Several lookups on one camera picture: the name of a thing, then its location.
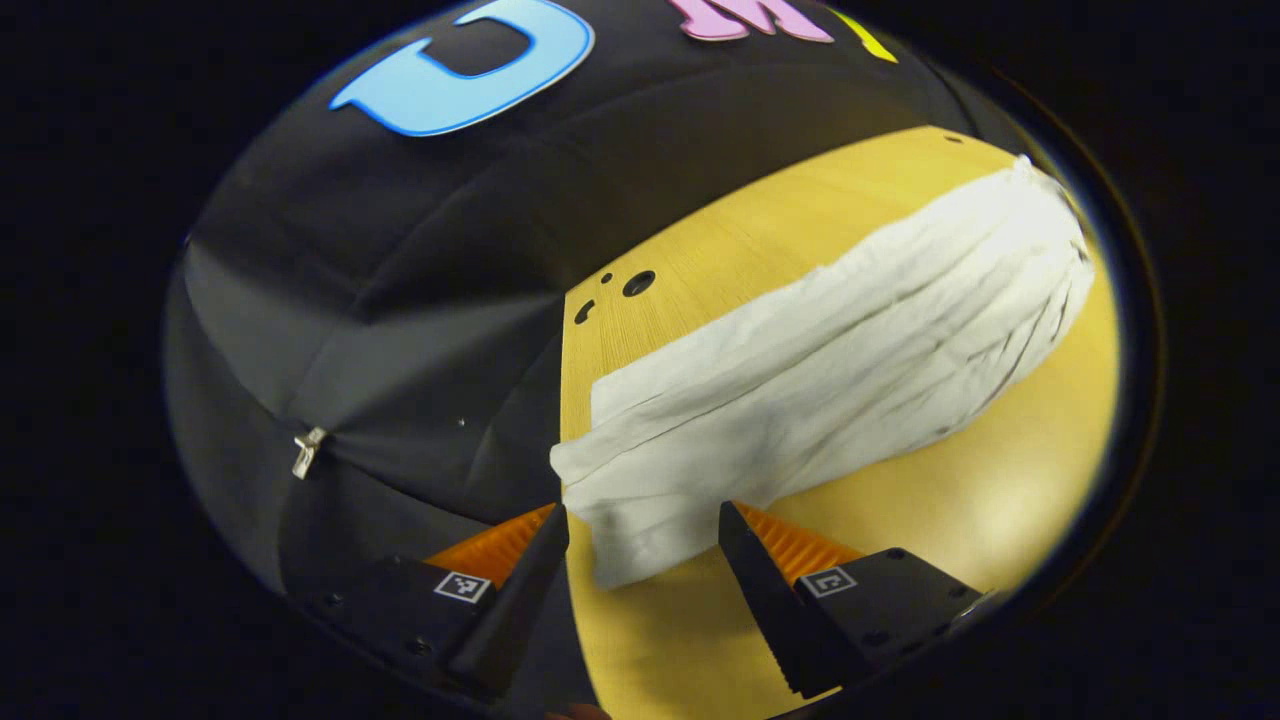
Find black backdrop cloth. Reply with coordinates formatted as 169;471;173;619
165;0;1001;701

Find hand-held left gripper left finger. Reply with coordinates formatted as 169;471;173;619
290;503;571;701

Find white jeans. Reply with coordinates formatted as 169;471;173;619
550;155;1096;589

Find silver metal clip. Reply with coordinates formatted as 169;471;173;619
292;427;329;480

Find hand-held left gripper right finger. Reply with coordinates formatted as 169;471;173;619
717;500;991;699

